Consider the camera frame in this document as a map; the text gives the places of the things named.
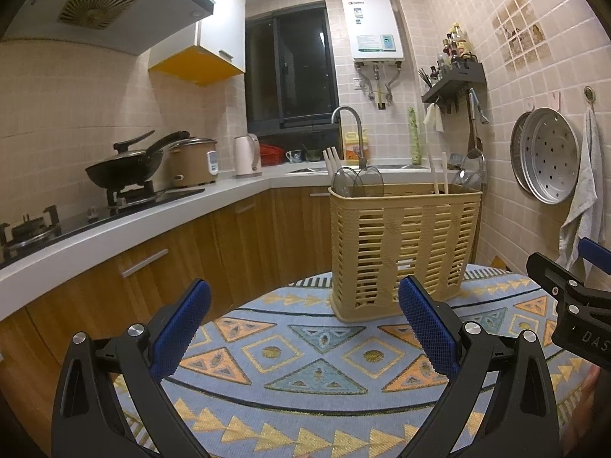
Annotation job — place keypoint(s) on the black gas stove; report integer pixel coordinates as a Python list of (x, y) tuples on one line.
[(71, 222)]

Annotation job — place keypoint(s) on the white hanging cloth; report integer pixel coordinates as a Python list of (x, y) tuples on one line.
[(433, 117)]

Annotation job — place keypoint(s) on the yellow detergent bottle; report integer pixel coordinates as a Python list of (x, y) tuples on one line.
[(351, 145)]

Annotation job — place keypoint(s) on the water heater pipes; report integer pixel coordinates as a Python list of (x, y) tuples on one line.
[(382, 86)]

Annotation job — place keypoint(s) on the wooden base cabinets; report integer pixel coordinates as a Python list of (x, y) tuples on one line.
[(191, 257)]

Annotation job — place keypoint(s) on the hanging wooden ladle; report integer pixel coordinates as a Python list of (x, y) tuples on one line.
[(474, 136)]

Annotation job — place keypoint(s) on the grey kitchen tongs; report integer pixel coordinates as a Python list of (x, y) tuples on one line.
[(475, 105)]

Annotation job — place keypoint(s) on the green patterned roll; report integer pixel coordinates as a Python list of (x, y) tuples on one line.
[(414, 133)]

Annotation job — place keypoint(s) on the long white utensil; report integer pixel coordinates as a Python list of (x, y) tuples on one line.
[(432, 167), (444, 171)]

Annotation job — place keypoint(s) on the hanging metal strainer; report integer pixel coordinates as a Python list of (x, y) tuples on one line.
[(470, 171)]

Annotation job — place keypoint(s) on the blue patterned tablecloth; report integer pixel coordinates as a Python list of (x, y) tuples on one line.
[(305, 343)]

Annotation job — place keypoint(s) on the grey range hood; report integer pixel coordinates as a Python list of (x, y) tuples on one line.
[(43, 24)]

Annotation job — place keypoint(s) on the pink electric kettle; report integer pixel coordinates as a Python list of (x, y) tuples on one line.
[(246, 155)]

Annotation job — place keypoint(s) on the round metal pan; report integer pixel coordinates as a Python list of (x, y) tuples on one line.
[(514, 152)]

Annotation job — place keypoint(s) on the beige plastic utensil basket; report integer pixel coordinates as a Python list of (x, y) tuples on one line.
[(401, 248)]

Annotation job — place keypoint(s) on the person's right hand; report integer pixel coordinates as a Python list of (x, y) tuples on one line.
[(592, 405)]

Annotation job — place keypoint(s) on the pink wall hook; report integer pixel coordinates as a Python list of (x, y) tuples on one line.
[(529, 103), (556, 99)]

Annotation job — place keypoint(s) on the white water heater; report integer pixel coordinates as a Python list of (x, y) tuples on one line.
[(372, 28)]

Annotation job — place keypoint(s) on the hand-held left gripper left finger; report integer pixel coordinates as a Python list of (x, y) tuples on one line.
[(181, 327)]

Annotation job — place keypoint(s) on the brass wall hook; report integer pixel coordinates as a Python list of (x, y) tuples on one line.
[(589, 93)]

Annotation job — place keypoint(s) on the white wall cabinet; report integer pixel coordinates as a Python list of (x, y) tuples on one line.
[(219, 14)]

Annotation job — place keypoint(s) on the dark window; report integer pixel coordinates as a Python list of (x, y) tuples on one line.
[(291, 67)]

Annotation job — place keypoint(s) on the red plastic basket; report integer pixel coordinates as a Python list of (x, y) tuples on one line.
[(272, 153)]

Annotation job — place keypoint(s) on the grey hanging towel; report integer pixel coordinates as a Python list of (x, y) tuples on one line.
[(580, 200)]

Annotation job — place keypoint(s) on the beige chopstick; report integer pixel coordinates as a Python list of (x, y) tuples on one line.
[(327, 164), (338, 158), (332, 162)]

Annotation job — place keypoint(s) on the dark mesh skimmer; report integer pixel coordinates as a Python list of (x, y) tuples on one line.
[(372, 182)]

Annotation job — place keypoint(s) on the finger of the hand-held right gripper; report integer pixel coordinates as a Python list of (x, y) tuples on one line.
[(595, 253), (553, 272)]

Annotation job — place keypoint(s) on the steel faucet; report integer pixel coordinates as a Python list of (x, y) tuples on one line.
[(355, 124)]

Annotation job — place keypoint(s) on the glass lids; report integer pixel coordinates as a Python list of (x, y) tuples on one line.
[(346, 183)]

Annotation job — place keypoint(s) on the group of seasoning bottles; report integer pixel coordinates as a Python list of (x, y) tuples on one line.
[(456, 47)]

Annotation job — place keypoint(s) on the perforated metal steamer tray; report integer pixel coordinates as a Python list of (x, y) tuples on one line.
[(551, 157)]

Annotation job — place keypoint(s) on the white patterned mug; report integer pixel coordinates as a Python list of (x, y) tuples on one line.
[(292, 156)]

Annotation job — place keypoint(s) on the dark wall spice rack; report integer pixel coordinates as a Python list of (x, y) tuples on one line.
[(458, 81)]

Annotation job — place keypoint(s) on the black wok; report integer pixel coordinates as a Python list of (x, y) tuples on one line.
[(121, 169)]

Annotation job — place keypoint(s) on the beige rice cooker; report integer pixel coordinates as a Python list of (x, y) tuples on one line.
[(193, 164)]

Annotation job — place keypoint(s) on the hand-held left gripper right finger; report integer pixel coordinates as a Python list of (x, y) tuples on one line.
[(427, 327)]

